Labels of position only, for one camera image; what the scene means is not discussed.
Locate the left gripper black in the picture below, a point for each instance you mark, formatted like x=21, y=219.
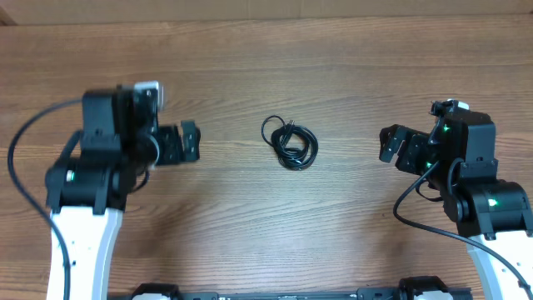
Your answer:
x=172, y=153

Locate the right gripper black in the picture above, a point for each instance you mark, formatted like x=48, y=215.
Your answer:
x=412, y=142

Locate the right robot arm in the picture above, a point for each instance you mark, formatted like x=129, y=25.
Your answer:
x=493, y=216

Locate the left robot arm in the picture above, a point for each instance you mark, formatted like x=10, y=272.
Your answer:
x=87, y=187

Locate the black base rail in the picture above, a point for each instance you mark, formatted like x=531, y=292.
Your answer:
x=409, y=288

